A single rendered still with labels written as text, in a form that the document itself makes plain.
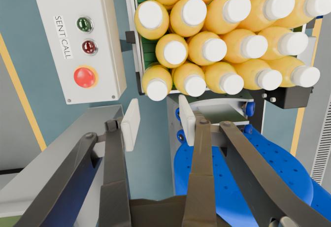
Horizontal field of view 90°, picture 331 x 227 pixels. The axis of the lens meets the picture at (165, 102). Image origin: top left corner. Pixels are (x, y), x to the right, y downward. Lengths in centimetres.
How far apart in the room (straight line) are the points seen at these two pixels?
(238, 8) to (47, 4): 31
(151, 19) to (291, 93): 41
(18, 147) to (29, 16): 119
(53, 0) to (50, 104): 146
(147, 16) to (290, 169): 41
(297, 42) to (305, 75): 7
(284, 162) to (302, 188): 7
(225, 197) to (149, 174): 159
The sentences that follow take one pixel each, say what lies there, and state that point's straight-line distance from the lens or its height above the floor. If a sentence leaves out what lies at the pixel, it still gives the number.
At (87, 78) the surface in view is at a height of 111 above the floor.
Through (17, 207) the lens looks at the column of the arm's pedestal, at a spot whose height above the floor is 98.
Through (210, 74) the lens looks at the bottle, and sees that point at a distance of 37.
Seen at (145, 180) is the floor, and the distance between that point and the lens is 198.
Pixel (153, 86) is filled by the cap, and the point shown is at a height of 111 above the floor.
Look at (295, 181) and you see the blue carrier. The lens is 43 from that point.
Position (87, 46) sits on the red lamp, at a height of 111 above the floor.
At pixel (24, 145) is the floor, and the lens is 210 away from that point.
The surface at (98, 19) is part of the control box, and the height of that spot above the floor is 110.
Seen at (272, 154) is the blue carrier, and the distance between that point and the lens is 49.
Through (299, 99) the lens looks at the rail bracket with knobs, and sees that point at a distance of 57.
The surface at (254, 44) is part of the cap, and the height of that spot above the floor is 111.
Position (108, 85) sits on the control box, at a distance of 33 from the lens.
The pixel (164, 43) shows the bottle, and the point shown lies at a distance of 33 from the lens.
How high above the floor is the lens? 141
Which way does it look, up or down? 70 degrees down
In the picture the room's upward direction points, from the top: 172 degrees clockwise
